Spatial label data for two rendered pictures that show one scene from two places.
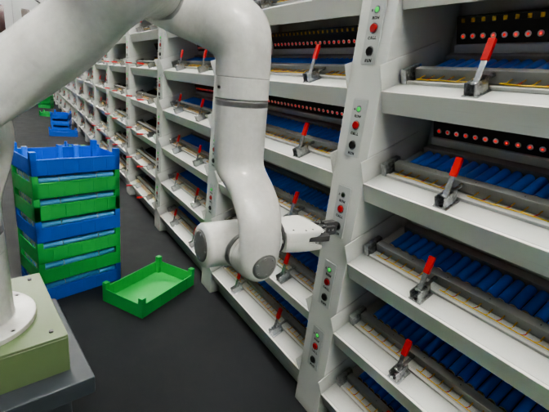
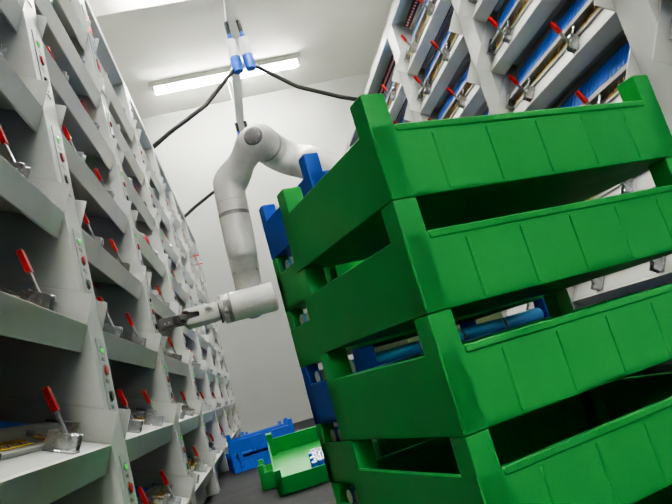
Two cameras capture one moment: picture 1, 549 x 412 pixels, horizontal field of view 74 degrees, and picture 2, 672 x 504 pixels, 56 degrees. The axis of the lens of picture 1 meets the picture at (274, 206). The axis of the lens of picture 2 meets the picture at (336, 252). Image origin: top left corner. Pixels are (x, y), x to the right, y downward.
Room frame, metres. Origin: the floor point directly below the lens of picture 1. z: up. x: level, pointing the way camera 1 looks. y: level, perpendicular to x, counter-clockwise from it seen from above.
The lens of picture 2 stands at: (2.13, 1.09, 0.30)
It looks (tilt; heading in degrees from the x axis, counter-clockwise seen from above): 10 degrees up; 206
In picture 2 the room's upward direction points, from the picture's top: 16 degrees counter-clockwise
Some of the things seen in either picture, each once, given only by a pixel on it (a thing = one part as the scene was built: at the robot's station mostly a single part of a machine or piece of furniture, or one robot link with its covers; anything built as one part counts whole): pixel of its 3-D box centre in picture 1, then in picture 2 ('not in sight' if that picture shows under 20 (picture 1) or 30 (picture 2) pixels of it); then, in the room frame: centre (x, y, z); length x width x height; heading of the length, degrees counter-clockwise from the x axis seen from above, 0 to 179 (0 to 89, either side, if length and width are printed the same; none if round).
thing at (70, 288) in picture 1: (73, 271); not in sight; (1.31, 0.78, 0.04); 0.30 x 0.20 x 0.08; 142
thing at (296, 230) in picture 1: (291, 232); (204, 314); (0.73, -0.04, 0.56); 0.11 x 0.10 x 0.07; 126
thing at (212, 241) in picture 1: (232, 242); (254, 301); (0.65, 0.07, 0.56); 0.13 x 0.09 x 0.08; 126
